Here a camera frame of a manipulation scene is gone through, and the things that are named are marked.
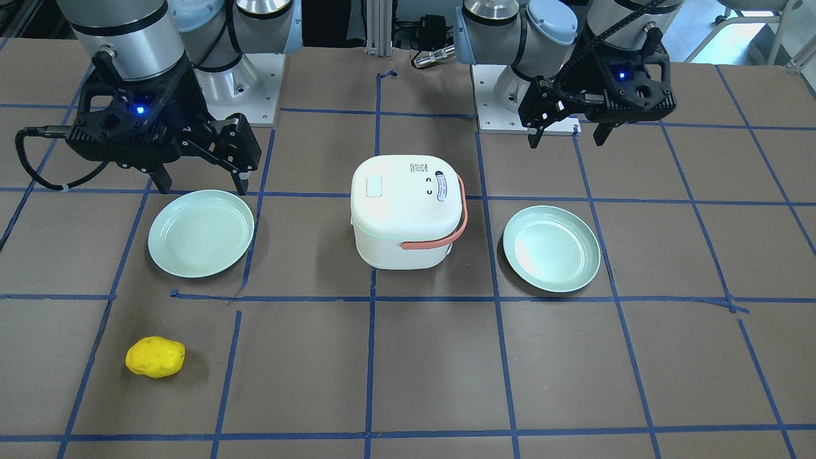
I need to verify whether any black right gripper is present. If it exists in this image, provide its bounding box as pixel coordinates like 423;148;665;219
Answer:
66;50;261;196

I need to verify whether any green plate far side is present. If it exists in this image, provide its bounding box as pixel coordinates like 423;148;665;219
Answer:
502;205;601;293

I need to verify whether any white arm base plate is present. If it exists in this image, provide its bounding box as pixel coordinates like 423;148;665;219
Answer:
196;54;288;128
470;64;581;136

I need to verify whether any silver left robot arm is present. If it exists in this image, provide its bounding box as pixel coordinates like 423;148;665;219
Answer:
453;1;681;148

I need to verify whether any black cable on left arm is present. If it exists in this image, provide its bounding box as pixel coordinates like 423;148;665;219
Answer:
552;0;664;87

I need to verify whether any yellow toy potato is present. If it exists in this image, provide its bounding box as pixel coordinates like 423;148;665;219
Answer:
124;336;186;379

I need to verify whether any green plate near potato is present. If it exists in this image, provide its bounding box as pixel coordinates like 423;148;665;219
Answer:
147;189;256;279

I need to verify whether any black electronics box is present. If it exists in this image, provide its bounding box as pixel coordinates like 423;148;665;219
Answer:
416;15;447;48

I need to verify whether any aluminium frame post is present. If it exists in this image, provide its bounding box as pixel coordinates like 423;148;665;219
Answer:
363;0;394;59

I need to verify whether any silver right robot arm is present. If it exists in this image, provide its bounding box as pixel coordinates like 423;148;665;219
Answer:
58;1;303;195

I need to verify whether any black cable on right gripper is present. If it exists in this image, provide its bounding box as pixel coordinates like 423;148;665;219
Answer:
15;126;110;192

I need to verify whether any silver cylindrical connector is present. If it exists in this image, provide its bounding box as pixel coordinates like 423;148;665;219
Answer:
411;45;456;70

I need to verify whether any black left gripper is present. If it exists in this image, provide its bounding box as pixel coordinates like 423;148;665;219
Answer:
518;27;676;149

